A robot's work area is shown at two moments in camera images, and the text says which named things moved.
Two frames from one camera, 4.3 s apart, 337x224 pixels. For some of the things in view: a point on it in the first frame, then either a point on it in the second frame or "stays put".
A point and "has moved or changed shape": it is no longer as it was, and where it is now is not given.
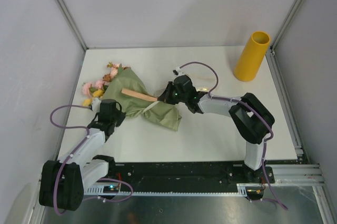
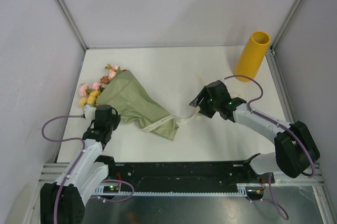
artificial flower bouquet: (97, 88) has moved or changed shape
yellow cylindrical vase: (251, 57) stays put
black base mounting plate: (187, 176) stays put
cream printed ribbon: (145, 109) -> (172, 117)
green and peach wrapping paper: (165, 114) has moved or changed shape
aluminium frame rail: (272, 58) stays put
